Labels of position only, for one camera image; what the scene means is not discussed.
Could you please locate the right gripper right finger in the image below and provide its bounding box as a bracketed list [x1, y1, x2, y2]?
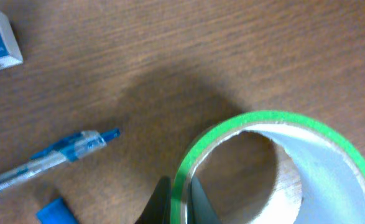
[188, 176, 221, 224]

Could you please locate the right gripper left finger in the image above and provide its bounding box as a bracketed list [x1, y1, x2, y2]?
[135, 176, 172, 224]

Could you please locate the green tape roll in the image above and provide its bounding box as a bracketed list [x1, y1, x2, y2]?
[170, 110, 365, 223]

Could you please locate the blue white marker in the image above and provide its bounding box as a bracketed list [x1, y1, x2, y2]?
[36, 197, 78, 224]

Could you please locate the blue ballpoint pen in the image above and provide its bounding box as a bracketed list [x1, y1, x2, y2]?
[0, 128, 120, 193]

